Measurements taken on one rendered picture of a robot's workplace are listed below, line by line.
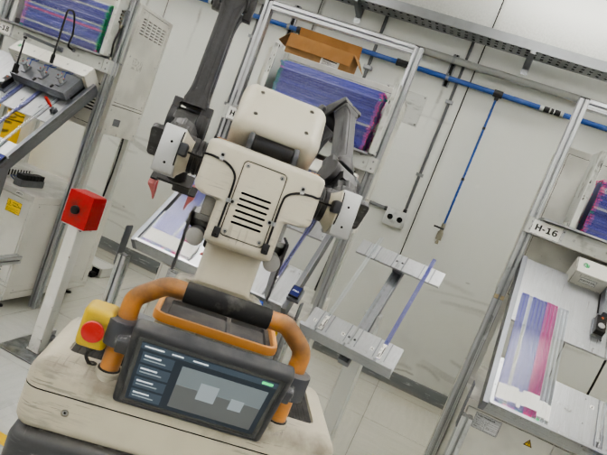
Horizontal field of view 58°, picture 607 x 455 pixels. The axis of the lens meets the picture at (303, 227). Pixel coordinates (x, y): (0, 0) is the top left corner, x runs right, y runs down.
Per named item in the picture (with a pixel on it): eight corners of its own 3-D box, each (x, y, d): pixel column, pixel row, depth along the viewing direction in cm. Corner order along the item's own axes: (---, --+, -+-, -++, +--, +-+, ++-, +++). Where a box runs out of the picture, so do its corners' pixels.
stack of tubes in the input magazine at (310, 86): (362, 150, 241) (386, 91, 238) (260, 113, 253) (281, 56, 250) (367, 153, 253) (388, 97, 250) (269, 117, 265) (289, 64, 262)
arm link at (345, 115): (346, 85, 172) (366, 107, 177) (313, 109, 179) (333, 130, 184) (336, 171, 140) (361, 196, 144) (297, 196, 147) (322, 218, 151)
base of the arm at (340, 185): (325, 190, 133) (370, 207, 134) (328, 170, 138) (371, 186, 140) (312, 214, 138) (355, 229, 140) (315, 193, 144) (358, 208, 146)
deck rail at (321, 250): (284, 319, 208) (285, 310, 204) (279, 316, 209) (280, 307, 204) (355, 201, 253) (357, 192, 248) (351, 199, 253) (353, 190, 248)
